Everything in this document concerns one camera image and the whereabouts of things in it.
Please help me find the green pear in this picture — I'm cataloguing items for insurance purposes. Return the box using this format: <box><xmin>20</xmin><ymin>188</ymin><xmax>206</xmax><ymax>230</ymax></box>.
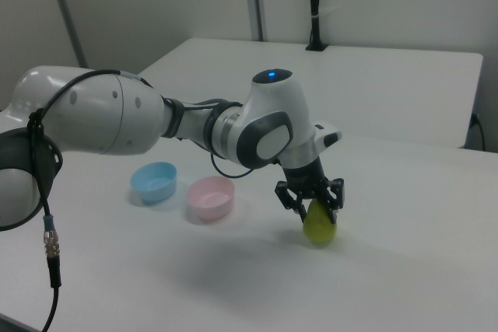
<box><xmin>302</xmin><ymin>199</ymin><xmax>338</xmax><ymax>248</ymax></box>

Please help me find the black power cable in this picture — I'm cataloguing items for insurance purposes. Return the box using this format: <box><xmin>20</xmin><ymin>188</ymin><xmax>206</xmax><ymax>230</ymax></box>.
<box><xmin>470</xmin><ymin>112</ymin><xmax>486</xmax><ymax>151</ymax></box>

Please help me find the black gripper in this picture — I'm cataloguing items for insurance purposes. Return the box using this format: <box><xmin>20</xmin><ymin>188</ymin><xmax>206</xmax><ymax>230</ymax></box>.
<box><xmin>274</xmin><ymin>155</ymin><xmax>347</xmax><ymax>225</ymax></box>

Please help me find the black clamp-on camera stand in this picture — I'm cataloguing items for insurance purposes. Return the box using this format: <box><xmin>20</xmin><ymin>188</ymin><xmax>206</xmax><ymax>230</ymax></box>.
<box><xmin>305</xmin><ymin>0</ymin><xmax>328</xmax><ymax>52</ymax></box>

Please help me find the pink plastic bowl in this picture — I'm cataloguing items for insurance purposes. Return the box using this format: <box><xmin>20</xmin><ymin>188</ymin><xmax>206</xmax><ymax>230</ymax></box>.
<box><xmin>187</xmin><ymin>175</ymin><xmax>236</xmax><ymax>221</ymax></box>

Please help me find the blue plastic bowl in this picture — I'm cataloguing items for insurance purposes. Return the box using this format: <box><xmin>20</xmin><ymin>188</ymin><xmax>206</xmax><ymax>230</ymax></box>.
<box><xmin>129</xmin><ymin>161</ymin><xmax>178</xmax><ymax>205</ymax></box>

